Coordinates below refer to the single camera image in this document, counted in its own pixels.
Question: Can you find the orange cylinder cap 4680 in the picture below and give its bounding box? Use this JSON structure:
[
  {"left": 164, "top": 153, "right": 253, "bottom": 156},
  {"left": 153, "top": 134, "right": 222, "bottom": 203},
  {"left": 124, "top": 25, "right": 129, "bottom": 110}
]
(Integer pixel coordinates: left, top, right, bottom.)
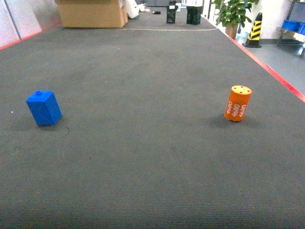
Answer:
[{"left": 224, "top": 85, "right": 252, "bottom": 123}]

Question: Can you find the blue rectangular block part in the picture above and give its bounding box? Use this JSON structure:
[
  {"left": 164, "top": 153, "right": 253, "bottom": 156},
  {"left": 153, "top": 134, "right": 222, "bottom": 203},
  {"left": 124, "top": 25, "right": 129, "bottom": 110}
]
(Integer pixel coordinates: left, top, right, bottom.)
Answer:
[{"left": 26, "top": 91, "right": 61, "bottom": 125}]

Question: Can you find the metal flow rack shelf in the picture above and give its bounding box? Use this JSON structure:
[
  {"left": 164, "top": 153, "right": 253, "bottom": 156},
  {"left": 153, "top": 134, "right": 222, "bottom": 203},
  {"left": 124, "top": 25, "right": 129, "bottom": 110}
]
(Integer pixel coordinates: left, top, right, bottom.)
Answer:
[{"left": 276, "top": 0, "right": 305, "bottom": 56}]

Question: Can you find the black crate left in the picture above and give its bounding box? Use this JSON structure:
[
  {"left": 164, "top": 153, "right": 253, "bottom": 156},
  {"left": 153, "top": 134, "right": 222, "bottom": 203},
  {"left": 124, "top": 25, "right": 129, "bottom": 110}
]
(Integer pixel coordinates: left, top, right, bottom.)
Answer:
[{"left": 166, "top": 0, "right": 178, "bottom": 24}]

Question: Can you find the black crate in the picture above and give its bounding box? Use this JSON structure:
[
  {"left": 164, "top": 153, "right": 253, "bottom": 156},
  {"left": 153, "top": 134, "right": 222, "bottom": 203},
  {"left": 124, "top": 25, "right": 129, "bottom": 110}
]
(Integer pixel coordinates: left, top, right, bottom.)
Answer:
[
  {"left": 186, "top": 6, "right": 203, "bottom": 25},
  {"left": 166, "top": 0, "right": 178, "bottom": 24}
]

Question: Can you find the white foam packaging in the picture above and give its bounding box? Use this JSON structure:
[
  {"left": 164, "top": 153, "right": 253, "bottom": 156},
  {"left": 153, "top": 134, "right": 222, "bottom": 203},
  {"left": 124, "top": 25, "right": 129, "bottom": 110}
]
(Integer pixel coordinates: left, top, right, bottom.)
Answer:
[{"left": 126, "top": 0, "right": 139, "bottom": 19}]

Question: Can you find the black crate right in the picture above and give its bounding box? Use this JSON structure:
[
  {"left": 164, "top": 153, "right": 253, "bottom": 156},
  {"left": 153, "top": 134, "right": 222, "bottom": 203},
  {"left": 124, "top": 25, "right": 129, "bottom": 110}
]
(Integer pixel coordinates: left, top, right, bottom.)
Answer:
[{"left": 186, "top": 6, "right": 203, "bottom": 25}]

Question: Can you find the yellow black traffic cone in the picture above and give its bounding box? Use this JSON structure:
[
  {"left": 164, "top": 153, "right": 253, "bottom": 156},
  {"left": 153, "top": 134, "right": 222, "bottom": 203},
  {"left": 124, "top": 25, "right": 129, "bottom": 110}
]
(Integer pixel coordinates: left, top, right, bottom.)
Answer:
[{"left": 243, "top": 12, "right": 263, "bottom": 48}]

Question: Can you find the potted green plant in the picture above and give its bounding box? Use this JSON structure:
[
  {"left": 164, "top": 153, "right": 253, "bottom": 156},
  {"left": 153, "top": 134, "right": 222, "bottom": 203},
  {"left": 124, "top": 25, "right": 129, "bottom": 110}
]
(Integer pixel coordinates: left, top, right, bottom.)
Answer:
[{"left": 211, "top": 0, "right": 259, "bottom": 39}]

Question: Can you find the large cardboard box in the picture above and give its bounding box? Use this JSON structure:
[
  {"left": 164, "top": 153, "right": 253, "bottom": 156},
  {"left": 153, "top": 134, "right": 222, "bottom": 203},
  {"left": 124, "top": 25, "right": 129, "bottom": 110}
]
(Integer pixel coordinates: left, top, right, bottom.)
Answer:
[{"left": 55, "top": 0, "right": 128, "bottom": 28}]

